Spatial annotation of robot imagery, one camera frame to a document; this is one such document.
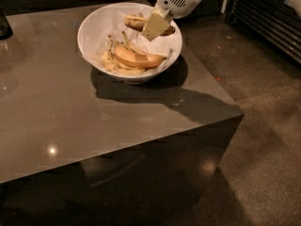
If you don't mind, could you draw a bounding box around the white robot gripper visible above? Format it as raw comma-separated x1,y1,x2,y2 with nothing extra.
141,0,202,41

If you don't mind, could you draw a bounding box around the black slatted radiator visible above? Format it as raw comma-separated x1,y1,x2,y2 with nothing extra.
228,0,301,64

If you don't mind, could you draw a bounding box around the small brown-spotted banana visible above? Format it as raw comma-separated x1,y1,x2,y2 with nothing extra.
124,14,176,36

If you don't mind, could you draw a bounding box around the dark object at table edge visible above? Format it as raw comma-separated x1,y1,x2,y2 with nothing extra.
0,5,13,40

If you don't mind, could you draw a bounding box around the large orange banana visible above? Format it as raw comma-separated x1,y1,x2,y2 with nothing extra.
114,45,166,68

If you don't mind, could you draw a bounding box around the white ceramic bowl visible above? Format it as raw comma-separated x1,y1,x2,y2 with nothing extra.
77,3,182,84

